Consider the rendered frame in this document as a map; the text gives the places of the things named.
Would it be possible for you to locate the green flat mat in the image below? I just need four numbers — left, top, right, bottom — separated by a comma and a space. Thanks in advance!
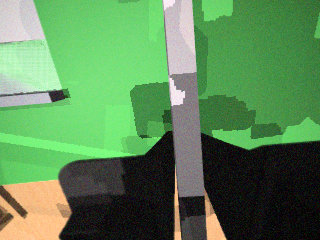
0, 0, 320, 186

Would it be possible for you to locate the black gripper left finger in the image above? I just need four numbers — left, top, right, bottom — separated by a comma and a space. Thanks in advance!
58, 131, 175, 240

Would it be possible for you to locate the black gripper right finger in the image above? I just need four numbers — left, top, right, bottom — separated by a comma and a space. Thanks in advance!
201, 133, 320, 240

